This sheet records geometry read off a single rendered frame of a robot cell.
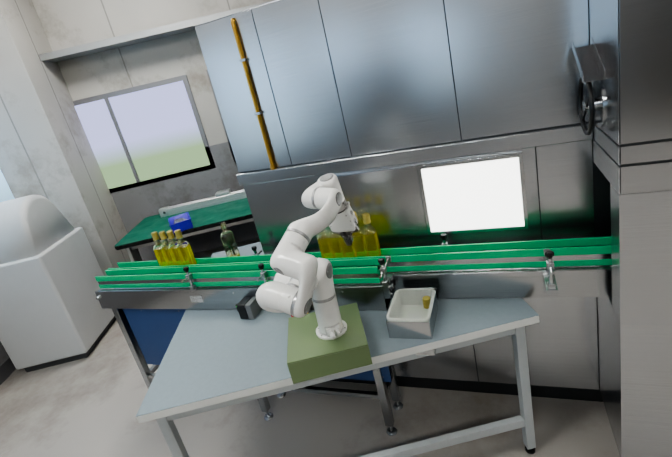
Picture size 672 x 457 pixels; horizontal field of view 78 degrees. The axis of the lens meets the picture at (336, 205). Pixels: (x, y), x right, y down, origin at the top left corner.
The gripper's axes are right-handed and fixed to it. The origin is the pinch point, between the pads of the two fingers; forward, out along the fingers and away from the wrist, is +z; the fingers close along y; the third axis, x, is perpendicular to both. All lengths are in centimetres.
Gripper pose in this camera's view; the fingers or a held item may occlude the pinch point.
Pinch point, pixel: (348, 239)
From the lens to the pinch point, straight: 160.4
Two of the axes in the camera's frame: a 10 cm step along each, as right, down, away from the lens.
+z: 2.9, 8.0, 5.2
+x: -2.6, 5.9, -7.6
